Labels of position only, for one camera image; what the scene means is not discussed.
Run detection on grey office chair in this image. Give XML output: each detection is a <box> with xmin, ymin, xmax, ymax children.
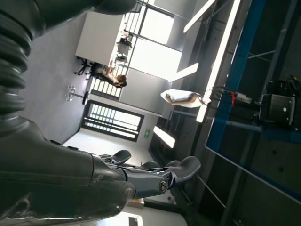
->
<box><xmin>116</xmin><ymin>37</ymin><xmax>133</xmax><ymax>64</ymax></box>

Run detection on white and tan hanging bundle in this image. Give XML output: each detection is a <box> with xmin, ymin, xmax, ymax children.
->
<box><xmin>160</xmin><ymin>89</ymin><xmax>205</xmax><ymax>109</ymax></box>

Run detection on black office chair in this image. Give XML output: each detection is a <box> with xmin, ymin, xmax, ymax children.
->
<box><xmin>74</xmin><ymin>57</ymin><xmax>95</xmax><ymax>77</ymax></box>

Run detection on short ceiling light panel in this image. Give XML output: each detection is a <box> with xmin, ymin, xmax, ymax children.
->
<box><xmin>153</xmin><ymin>125</ymin><xmax>176</xmax><ymax>149</ymax></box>
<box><xmin>168</xmin><ymin>62</ymin><xmax>199</xmax><ymax>83</ymax></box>
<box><xmin>183</xmin><ymin>0</ymin><xmax>217</xmax><ymax>34</ymax></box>

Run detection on black framed barred window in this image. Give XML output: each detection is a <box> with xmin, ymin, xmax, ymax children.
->
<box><xmin>81</xmin><ymin>99</ymin><xmax>145</xmax><ymax>143</ymax></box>

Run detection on chrome coat stand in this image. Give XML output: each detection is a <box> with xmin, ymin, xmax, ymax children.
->
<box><xmin>64</xmin><ymin>85</ymin><xmax>90</xmax><ymax>105</ymax></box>

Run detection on white desk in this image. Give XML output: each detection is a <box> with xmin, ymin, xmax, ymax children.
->
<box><xmin>75</xmin><ymin>12</ymin><xmax>126</xmax><ymax>67</ymax></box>

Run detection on person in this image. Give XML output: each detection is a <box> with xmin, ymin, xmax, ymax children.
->
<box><xmin>94</xmin><ymin>61</ymin><xmax>127</xmax><ymax>89</ymax></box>

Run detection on long ceiling light strip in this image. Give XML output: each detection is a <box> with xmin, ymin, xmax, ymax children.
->
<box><xmin>195</xmin><ymin>0</ymin><xmax>241</xmax><ymax>123</ymax></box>

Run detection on large bright window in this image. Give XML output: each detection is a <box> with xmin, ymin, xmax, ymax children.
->
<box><xmin>124</xmin><ymin>0</ymin><xmax>183</xmax><ymax>81</ymax></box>

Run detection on blue gantry frame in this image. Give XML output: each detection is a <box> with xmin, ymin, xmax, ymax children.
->
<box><xmin>205</xmin><ymin>0</ymin><xmax>301</xmax><ymax>202</ymax></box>

